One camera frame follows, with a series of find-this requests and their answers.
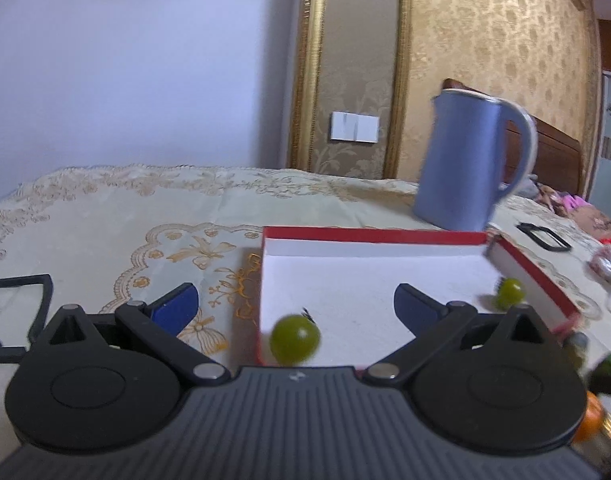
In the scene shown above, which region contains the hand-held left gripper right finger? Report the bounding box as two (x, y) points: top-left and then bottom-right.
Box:
(364, 283), (565, 387)

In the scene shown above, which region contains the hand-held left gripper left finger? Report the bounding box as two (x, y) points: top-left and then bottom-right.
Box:
(32, 282), (231, 387)

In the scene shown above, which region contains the red cardboard box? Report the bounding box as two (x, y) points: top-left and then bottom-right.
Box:
(255, 226), (582, 367)

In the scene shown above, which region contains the orange tangerine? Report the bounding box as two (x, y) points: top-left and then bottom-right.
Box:
(571, 391), (607, 445)

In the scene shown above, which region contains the round green fruit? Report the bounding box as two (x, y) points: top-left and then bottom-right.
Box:
(494, 277), (527, 311)

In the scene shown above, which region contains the green tomato with stem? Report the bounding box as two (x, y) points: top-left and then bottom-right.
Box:
(269, 310), (322, 365)

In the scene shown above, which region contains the blue electric kettle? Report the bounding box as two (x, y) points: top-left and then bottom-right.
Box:
(413, 88), (539, 234)

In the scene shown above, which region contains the clear plastic bag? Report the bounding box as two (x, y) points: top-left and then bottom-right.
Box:
(584, 246), (611, 317)

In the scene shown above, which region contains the pink patterned bedding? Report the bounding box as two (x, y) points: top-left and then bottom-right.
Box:
(533, 182), (611, 247)

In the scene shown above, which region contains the wooden headboard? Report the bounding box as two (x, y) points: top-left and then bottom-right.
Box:
(443, 78), (587, 197)

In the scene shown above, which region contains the black plastic frame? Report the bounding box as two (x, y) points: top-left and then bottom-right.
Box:
(0, 274), (54, 364)
(517, 221), (573, 253)

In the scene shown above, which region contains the white wall switch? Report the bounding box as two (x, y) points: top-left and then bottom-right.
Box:
(329, 111), (380, 144)

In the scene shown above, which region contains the gold wall moulding frame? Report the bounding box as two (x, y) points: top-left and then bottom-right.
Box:
(288, 0), (414, 179)

